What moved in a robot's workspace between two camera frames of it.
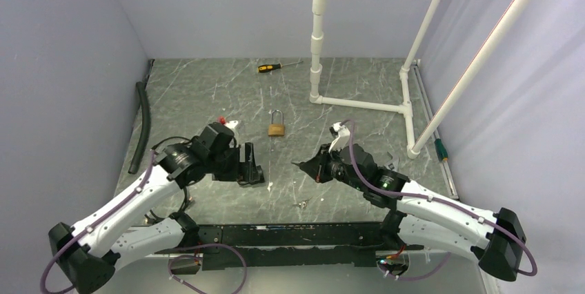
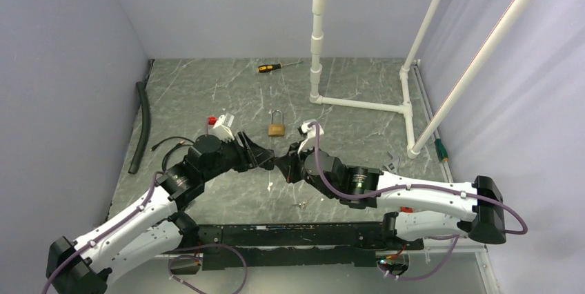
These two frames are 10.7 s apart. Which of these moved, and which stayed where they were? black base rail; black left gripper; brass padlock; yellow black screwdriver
Moved: black left gripper
Stayed: black base rail; brass padlock; yellow black screwdriver
